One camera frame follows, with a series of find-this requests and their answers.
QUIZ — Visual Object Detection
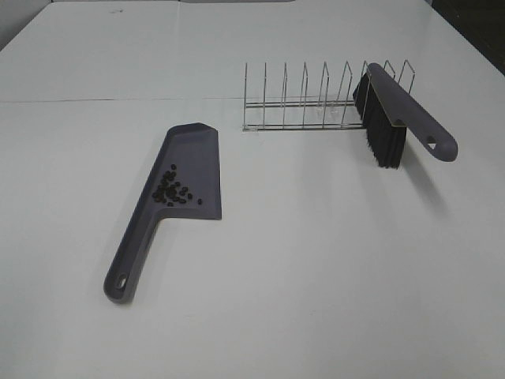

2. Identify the grey plastic dustpan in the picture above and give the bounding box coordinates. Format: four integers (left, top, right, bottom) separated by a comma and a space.
103, 122, 222, 304

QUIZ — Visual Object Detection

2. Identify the pile of coffee beans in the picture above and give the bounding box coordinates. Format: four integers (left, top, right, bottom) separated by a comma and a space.
151, 163, 204, 208

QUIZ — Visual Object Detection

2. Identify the chrome wire dish rack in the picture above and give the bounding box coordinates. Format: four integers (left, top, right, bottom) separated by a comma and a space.
241, 58, 416, 133

